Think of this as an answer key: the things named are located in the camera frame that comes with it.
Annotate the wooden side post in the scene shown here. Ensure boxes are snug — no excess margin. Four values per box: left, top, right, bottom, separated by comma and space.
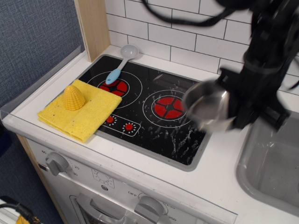
74, 0, 110, 62

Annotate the grey left oven knob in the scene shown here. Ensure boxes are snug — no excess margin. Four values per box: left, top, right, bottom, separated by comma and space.
46, 152, 69, 176

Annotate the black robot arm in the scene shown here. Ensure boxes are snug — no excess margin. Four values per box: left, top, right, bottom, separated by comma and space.
217, 0, 299, 129

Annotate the stainless steel pot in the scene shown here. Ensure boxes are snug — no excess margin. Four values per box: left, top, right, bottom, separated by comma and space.
183, 80, 235, 133

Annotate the grey oven knob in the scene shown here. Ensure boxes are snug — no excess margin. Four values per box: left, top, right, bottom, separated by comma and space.
134, 196, 164, 224
46, 152, 69, 176

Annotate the yellow folded cloth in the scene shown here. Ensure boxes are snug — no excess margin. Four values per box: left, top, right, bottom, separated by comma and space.
38, 79, 122, 142

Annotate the yellow toy corn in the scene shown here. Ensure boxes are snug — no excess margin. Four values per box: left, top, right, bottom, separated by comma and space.
63, 85, 85, 111

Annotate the black braided cable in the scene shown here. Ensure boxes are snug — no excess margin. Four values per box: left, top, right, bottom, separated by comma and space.
141, 0, 234, 27

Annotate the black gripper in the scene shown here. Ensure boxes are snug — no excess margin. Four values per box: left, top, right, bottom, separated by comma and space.
218, 68, 290, 130

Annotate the black toy stovetop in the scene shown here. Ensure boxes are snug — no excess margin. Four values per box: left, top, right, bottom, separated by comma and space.
79, 55, 210, 171

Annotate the white toy oven front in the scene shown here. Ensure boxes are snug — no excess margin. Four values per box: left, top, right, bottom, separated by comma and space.
28, 140, 237, 224

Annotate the grey right oven knob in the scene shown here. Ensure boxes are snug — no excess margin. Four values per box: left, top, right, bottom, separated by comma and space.
134, 196, 164, 224

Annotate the grey sink basin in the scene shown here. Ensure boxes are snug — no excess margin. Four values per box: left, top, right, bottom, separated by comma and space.
236, 112, 299, 216

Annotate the white spoon blue handle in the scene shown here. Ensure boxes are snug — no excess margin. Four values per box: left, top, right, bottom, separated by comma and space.
105, 44, 139, 85

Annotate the yellow black object bottom left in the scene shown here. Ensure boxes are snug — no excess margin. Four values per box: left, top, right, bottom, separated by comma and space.
0, 203, 41, 224

